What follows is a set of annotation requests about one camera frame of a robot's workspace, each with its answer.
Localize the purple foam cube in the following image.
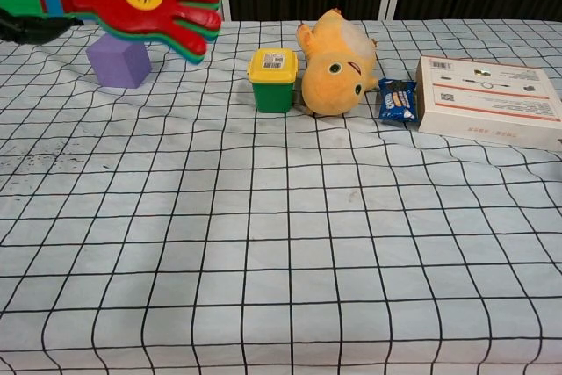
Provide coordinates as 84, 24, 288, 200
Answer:
85, 35, 153, 89

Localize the green bin with yellow lid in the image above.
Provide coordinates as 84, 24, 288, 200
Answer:
246, 47, 299, 113

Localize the yellow plush chick toy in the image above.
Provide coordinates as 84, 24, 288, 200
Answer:
296, 8, 380, 116

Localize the blue cookie snack packet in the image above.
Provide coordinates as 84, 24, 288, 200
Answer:
378, 77, 418, 122

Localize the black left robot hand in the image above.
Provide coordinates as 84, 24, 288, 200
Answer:
0, 7, 83, 46

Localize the white black checkered tablecloth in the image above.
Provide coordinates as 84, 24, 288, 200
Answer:
0, 18, 562, 375

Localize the white cardboard box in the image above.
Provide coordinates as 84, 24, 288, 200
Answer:
415, 55, 562, 152

